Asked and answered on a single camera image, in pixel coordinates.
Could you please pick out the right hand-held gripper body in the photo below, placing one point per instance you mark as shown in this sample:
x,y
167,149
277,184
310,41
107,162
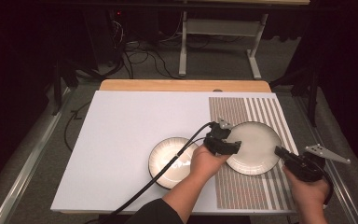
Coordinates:
x,y
307,168

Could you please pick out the person's right hand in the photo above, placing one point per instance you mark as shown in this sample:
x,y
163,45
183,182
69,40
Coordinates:
x,y
310,193

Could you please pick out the black sleeve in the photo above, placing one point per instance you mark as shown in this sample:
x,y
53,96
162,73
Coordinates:
x,y
155,213

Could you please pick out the white metal desk frame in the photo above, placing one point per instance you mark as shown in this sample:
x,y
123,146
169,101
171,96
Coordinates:
x,y
220,27

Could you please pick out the metal floor rail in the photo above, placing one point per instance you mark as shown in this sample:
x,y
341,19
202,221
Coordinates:
x,y
341,186
28,168

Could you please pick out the person's left hand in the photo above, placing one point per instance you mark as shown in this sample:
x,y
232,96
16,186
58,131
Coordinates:
x,y
205,165

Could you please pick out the wooden table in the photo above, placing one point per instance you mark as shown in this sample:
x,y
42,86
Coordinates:
x,y
183,85

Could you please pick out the white ribbed plate dark rim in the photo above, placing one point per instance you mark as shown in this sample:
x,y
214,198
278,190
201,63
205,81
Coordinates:
x,y
164,155
258,146

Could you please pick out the white board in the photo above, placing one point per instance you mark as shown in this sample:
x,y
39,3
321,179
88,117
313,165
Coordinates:
x,y
121,124

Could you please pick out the dark metal stand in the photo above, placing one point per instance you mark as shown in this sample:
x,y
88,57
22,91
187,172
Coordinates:
x,y
312,93
58,84

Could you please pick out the brown striped placemat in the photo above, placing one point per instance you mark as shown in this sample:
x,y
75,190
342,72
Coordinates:
x,y
230,109

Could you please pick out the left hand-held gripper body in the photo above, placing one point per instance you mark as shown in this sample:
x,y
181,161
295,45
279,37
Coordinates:
x,y
217,140

